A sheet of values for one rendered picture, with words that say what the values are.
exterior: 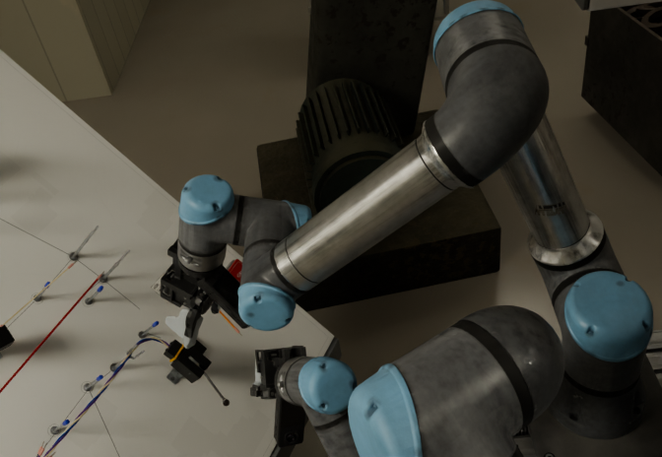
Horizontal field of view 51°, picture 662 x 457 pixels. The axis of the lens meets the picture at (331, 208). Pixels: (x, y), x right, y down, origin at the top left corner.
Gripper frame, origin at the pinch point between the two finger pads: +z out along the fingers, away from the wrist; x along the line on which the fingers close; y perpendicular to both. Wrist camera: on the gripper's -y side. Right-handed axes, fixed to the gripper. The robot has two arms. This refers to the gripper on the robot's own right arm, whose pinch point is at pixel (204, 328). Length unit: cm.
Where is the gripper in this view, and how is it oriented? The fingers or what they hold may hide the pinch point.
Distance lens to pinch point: 129.0
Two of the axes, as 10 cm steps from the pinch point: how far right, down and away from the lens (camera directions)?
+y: -8.8, -4.4, 1.6
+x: -4.3, 6.1, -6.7
